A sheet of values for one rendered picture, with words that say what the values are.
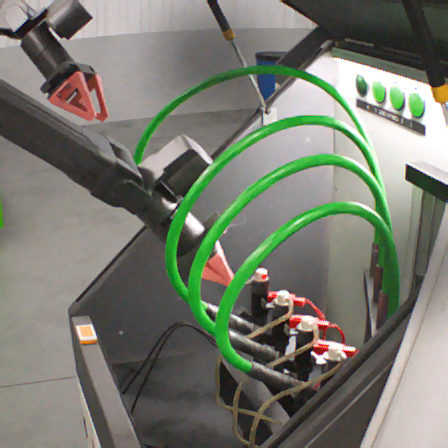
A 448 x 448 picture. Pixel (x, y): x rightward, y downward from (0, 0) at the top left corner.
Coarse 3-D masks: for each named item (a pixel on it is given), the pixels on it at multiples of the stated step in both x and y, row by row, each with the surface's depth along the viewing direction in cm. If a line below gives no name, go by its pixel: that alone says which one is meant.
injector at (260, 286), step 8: (256, 288) 102; (264, 288) 101; (256, 296) 102; (264, 296) 102; (256, 304) 102; (240, 312) 103; (248, 312) 103; (256, 312) 103; (264, 312) 103; (248, 320) 104; (256, 320) 103; (264, 320) 104; (264, 344) 106; (256, 360) 106
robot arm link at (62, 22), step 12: (60, 0) 107; (72, 0) 105; (12, 12) 106; (24, 12) 106; (48, 12) 107; (60, 12) 105; (72, 12) 105; (84, 12) 105; (12, 24) 106; (24, 24) 106; (36, 24) 108; (60, 24) 105; (72, 24) 106; (84, 24) 107; (24, 36) 108; (72, 36) 108
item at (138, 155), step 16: (208, 80) 100; (224, 80) 100; (304, 80) 99; (320, 80) 99; (176, 96) 101; (192, 96) 101; (336, 96) 99; (160, 112) 102; (352, 112) 100; (144, 144) 104; (368, 144) 101
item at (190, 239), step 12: (168, 216) 96; (192, 216) 97; (216, 216) 99; (156, 228) 95; (168, 228) 95; (192, 228) 96; (204, 228) 98; (180, 240) 96; (192, 240) 96; (180, 252) 97; (192, 252) 96; (180, 264) 96
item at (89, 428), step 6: (84, 402) 129; (84, 408) 132; (84, 414) 136; (84, 420) 137; (90, 420) 123; (84, 426) 139; (90, 426) 126; (90, 432) 129; (90, 438) 132; (96, 438) 118; (90, 444) 136; (96, 444) 119
